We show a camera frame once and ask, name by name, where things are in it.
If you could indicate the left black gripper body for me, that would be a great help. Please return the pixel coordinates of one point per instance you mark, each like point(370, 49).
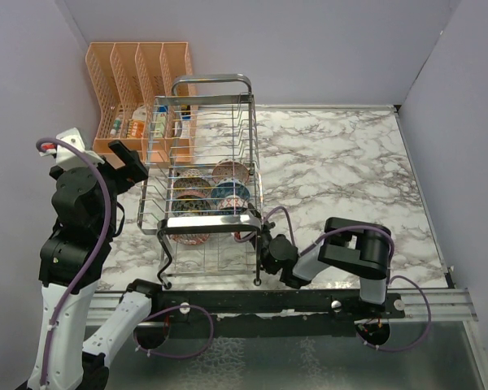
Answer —
point(115, 179)

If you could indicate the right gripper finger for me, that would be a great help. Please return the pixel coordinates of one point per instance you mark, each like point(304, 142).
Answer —
point(243, 237)
point(253, 211)

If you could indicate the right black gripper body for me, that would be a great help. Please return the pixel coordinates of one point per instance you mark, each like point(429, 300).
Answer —
point(266, 240)

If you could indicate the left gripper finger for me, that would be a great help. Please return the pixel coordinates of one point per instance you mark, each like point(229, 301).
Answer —
point(135, 171)
point(119, 155)

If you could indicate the dark blue patterned bowl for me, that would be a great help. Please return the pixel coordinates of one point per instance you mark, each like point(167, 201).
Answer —
point(231, 205)

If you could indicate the light blue patterned bowl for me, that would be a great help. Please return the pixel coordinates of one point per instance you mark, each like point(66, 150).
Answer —
point(229, 188)

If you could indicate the pink floral patterned bowl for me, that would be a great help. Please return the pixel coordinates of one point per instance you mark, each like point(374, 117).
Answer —
point(230, 169)

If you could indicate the brown floral patterned bowl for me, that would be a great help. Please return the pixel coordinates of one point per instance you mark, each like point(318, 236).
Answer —
point(191, 180)

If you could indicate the black leaf patterned bowl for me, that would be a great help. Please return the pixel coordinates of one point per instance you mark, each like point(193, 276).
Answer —
point(190, 205)

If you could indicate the red geometric patterned bowl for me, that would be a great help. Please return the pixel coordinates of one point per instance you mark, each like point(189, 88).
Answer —
point(190, 239)

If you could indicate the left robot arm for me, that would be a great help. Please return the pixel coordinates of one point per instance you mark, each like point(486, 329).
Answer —
point(85, 201)

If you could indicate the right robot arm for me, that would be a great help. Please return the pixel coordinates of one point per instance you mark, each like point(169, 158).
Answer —
point(358, 248)

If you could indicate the green glue stick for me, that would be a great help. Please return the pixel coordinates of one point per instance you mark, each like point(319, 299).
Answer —
point(115, 128)

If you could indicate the green white box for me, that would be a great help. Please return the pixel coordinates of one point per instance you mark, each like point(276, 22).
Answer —
point(159, 123)

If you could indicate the peach plastic file organizer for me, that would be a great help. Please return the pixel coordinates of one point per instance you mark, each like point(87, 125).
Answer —
point(126, 75)

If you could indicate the steel wire dish rack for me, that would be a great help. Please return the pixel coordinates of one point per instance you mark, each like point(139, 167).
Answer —
point(221, 108)

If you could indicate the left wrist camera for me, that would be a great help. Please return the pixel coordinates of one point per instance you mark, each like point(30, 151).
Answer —
point(69, 150)

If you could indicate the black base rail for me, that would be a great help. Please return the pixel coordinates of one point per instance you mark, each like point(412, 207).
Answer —
point(268, 313)

